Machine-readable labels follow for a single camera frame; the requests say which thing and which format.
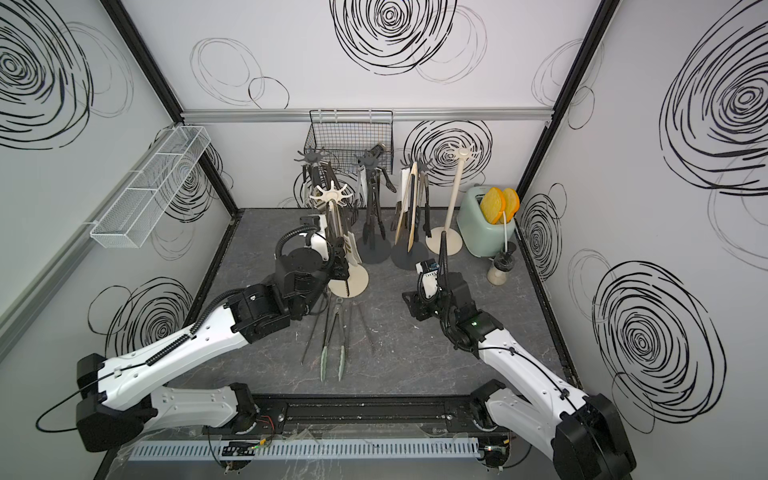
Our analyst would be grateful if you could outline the cream tongs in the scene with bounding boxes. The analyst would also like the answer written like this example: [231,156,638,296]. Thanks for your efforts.
[343,232,362,265]

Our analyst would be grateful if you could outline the cream rack stand front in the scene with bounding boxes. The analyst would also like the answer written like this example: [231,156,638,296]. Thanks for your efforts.
[312,199,369,299]

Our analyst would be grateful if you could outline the cream rack stand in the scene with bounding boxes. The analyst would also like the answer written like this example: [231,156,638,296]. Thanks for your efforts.
[426,145,473,256]
[312,199,369,299]

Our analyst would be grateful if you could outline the dark grey rack stand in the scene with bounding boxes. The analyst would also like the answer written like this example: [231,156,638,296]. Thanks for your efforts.
[293,148,353,265]
[358,144,391,264]
[391,169,428,270]

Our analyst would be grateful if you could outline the slim black tongs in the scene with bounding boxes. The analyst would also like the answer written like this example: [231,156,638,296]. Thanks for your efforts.
[420,172,432,238]

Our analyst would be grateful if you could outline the black ring tongs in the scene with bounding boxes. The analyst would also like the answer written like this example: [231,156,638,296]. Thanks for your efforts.
[359,152,386,249]

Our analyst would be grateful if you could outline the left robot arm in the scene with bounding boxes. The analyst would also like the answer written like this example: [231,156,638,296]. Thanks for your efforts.
[75,214,349,452]

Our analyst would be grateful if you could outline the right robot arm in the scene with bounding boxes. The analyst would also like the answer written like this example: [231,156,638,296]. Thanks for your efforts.
[402,237,637,479]

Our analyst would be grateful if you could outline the green tipped tongs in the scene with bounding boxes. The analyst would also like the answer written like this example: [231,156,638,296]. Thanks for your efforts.
[320,297,349,382]

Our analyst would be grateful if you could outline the slim steel tweezers tongs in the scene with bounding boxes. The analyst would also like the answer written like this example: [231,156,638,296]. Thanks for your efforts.
[352,302,375,353]

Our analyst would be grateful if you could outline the small glass jar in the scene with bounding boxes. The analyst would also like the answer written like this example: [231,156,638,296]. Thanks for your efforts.
[486,241,517,286]

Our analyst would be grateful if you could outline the cream rack stand rear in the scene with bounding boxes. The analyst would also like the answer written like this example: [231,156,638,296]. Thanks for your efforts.
[426,145,473,256]

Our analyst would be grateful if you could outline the dark cylinder in basket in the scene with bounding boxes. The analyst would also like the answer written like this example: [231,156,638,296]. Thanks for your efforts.
[367,143,386,161]

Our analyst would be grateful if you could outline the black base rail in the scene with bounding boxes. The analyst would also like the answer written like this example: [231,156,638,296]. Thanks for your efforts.
[227,394,601,434]

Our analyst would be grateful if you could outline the black wire basket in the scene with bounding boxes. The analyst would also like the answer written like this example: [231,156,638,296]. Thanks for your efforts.
[302,109,394,176]

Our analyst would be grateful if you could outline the grey cable duct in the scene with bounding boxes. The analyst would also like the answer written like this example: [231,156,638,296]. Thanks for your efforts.
[128,438,481,462]

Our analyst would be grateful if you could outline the white wire shelf basket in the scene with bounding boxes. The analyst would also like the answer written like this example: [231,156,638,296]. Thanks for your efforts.
[90,125,212,249]

